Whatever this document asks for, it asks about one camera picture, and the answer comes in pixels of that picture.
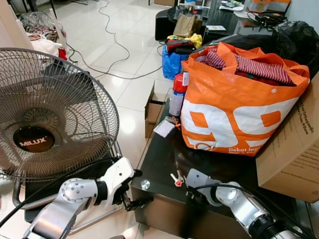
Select keys with red tag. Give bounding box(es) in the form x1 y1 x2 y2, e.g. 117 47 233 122
170 170 185 188

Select black glossy table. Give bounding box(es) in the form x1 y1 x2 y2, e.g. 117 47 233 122
130 98 319 239

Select white card tag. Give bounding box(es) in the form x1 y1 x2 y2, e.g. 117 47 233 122
153 119 176 138

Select small open cardboard carton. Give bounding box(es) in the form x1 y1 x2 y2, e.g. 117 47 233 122
144 81 171 139

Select orange and white shopping bag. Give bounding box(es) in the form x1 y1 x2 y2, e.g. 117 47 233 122
180 42 311 158

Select spray can with red cap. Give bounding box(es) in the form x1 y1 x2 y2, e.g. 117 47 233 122
168 72 189 118

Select large brown cardboard box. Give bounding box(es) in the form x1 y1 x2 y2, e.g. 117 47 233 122
255 74 319 204

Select Milux metal grille fan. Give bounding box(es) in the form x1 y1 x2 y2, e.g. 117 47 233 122
0 47 121 183

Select blue plastic bag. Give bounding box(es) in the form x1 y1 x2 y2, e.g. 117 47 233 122
160 44 188 81

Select red white striped cloth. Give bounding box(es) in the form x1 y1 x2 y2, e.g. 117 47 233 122
199 48 296 86

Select yellow plastic bag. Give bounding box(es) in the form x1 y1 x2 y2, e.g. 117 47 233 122
166 33 203 50

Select white paper sheet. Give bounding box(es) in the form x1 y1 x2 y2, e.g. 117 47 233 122
205 24 227 32

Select brown paper bag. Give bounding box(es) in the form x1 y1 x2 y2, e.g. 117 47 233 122
172 13 203 38

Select black box speaker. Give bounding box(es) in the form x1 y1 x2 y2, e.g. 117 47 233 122
155 8 178 42

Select black desk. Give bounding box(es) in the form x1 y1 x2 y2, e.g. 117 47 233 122
201 0 292 44

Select black plastic garbage bag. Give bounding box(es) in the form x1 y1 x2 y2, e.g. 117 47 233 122
214 20 319 76

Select clear plastic bag of clothes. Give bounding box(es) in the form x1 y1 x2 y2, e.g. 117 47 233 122
18 10 69 61

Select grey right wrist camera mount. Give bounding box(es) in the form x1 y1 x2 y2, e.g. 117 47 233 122
185 168 223 206

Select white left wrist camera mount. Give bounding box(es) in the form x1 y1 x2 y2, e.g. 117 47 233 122
101 157 136 206

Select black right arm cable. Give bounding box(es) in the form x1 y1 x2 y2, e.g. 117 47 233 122
198 182 281 236

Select grey floor cable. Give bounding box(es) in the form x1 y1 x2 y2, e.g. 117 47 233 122
66 0 166 81

